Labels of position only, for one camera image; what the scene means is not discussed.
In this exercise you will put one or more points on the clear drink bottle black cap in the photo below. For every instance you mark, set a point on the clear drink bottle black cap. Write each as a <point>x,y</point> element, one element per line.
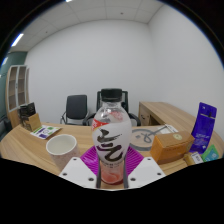
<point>111,140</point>

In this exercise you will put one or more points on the grey mesh-back office chair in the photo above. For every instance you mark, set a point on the grey mesh-back office chair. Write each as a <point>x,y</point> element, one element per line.
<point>126,100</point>

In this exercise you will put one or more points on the black padded office chair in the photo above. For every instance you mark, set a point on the black padded office chair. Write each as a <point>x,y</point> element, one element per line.
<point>76,106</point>

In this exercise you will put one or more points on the kraft-sided dark carton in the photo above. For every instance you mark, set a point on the kraft-sided dark carton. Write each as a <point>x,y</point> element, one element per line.
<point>33,122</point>

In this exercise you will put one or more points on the green flat box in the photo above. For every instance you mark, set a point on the green flat box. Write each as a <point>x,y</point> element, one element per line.
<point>211,154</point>

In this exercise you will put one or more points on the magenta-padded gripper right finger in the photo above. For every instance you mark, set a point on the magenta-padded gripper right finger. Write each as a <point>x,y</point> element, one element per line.
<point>146,171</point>

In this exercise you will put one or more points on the white green purple leaflet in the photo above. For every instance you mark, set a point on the white green purple leaflet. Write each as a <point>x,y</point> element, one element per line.
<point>46,132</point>

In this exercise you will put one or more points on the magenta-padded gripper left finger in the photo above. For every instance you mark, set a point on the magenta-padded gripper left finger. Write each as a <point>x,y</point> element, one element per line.
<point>78,172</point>

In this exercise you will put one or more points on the wooden side desk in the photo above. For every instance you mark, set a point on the wooden side desk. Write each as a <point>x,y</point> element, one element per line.
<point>160,113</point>

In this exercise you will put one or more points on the orange-brown cardboard box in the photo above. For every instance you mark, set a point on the orange-brown cardboard box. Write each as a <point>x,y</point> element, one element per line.
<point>171,146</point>

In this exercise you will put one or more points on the long ceiling light panel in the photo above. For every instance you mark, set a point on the long ceiling light panel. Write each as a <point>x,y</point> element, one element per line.
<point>17,40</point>

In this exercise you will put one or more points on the dark brown printed box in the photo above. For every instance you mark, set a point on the dark brown printed box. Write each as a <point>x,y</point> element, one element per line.
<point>27,109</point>

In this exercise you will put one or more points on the small tan packet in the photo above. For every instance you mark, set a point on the small tan packet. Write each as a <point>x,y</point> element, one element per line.
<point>193,158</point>

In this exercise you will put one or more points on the wooden cabinet with glass doors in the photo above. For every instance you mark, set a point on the wooden cabinet with glass doors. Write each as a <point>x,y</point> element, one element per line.
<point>16,90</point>

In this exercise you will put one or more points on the white speckled mug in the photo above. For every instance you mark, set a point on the white speckled mug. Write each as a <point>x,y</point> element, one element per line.
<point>63,150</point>

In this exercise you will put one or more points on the purple standing pouch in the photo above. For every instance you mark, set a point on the purple standing pouch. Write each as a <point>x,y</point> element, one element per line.
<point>204,128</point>

